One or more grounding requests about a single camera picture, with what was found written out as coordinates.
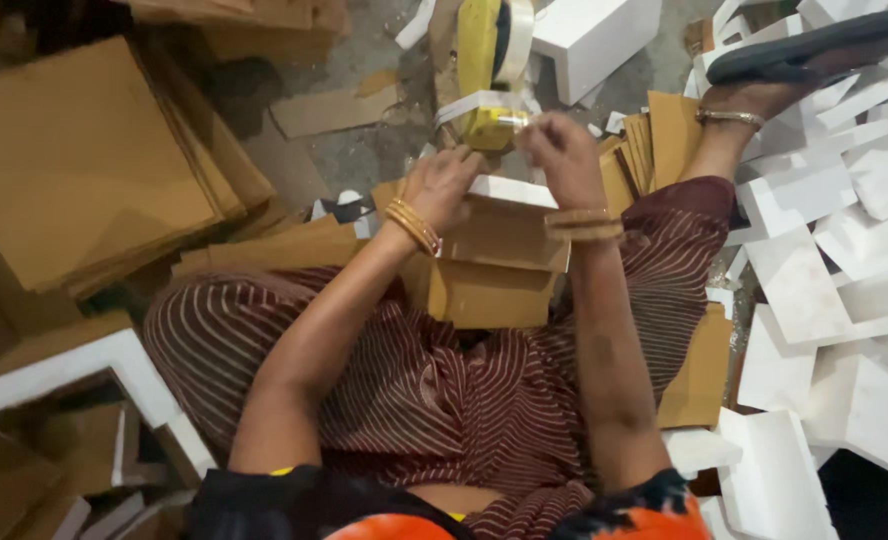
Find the person's right hand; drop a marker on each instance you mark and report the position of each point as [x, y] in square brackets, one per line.
[571, 169]

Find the person's left hand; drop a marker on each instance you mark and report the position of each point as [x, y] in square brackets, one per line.
[436, 191]

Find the person's right fingers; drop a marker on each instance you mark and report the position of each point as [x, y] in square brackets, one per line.
[540, 133]

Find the person's left fingers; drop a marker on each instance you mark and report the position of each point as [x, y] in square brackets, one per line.
[465, 161]

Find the white foam slab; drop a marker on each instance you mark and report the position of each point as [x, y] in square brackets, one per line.
[515, 193]

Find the small brown cardboard box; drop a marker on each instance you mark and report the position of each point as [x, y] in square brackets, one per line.
[496, 277]

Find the gold bangles on left wrist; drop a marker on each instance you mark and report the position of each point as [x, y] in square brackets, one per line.
[414, 225]

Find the gold bangles on wrist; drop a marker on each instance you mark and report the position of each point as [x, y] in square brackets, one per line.
[414, 225]
[583, 225]

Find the clear packing tape roll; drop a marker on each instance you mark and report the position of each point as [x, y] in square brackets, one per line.
[517, 37]

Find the gold bangles on right wrist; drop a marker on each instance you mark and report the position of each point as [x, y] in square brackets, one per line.
[583, 225]

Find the large white foam block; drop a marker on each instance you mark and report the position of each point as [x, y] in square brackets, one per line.
[594, 41]

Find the yellow tape dispenser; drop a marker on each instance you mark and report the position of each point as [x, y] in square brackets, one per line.
[478, 45]

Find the upright bundle of cardboard sheets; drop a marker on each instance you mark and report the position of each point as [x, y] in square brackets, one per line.
[654, 146]

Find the torn cardboard scrap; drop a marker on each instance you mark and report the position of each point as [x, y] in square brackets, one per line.
[335, 109]

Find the gold anklet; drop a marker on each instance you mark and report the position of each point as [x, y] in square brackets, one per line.
[729, 116]

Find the low pile of flat cardboard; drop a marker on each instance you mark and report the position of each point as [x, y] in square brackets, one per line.
[279, 251]

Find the person's right foot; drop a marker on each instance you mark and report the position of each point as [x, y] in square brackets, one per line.
[759, 97]

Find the person's striped maroon trousers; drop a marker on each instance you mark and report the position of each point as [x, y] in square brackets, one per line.
[444, 405]

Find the black sandal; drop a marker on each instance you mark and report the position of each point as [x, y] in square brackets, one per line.
[811, 49]

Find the flat folded cardboard sheet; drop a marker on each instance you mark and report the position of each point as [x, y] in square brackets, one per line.
[699, 375]

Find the heap of white foam pieces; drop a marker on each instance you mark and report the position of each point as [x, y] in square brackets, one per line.
[826, 285]

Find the person's black and orange top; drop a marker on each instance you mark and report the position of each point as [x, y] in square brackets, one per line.
[444, 510]

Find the large stack of cardboard sheets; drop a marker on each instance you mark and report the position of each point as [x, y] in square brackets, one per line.
[84, 165]

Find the white foam corner piece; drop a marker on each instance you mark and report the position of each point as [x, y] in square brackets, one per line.
[91, 375]

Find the heap of cardboard boxes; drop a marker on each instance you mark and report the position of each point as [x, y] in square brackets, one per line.
[39, 465]

